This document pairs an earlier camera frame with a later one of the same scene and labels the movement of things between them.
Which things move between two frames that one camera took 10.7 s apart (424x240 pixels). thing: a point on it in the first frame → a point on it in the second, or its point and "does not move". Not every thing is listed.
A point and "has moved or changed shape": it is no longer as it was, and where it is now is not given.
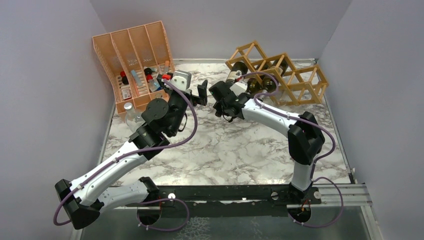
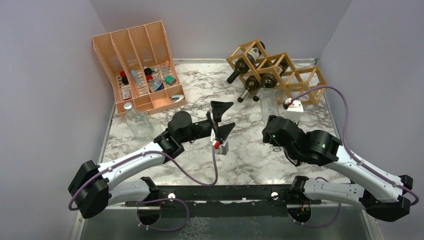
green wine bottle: x=238 y=69 has moved or changed shape
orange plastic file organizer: x=136 y=56 does not move
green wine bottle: x=253 y=85 does not move
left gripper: x=202 y=92 → x=218 y=108
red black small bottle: x=148 y=72 does not move
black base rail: x=245 y=201 does not move
